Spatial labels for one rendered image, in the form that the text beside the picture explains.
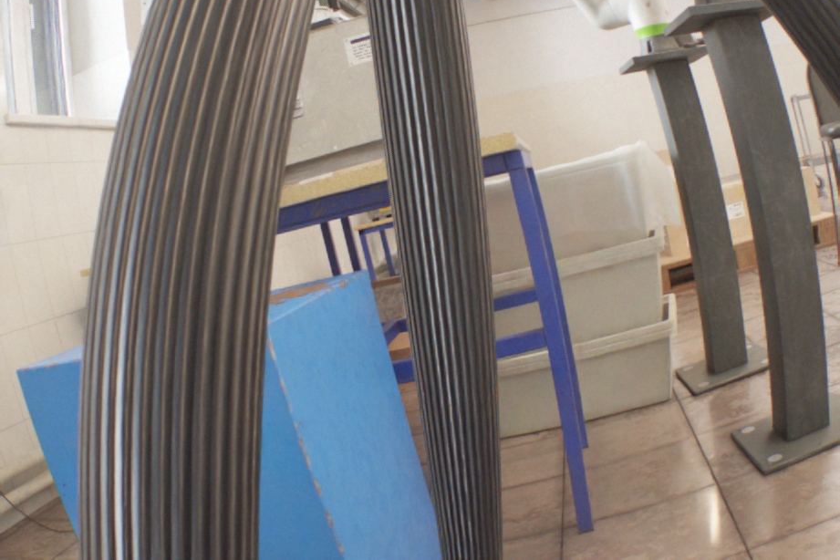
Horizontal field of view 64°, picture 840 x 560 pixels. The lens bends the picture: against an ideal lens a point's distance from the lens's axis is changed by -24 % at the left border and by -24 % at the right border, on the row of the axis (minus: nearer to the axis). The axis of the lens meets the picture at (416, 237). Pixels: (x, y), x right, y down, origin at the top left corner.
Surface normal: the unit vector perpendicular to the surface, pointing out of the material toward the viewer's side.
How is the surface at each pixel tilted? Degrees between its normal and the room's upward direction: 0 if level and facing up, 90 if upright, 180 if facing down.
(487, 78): 90
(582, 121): 90
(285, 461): 90
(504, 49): 90
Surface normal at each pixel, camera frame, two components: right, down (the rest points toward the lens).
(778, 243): -0.09, 0.07
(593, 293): -0.27, 0.22
